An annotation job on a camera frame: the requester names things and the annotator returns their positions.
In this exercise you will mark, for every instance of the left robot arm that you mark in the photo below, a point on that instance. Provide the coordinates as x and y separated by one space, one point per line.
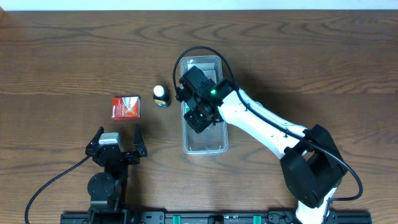
107 189

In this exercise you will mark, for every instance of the blue tall box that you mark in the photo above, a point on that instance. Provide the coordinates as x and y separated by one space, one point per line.
207 68

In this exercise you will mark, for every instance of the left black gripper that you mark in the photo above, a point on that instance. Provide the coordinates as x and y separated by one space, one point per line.
125 154

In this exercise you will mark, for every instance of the black mounting rail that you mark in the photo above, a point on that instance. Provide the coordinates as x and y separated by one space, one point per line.
272 217

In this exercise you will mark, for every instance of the red medicine box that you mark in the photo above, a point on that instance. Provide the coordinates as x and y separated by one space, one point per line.
126 108

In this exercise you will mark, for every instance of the dark bottle white cap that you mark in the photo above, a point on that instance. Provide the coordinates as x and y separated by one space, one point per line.
161 96

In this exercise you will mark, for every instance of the clear plastic container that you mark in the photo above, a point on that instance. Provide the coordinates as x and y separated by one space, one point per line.
214 139

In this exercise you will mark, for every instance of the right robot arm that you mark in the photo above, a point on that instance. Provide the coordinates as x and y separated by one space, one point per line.
312 166

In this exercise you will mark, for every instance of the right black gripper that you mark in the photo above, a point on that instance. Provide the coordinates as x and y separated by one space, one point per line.
198 118

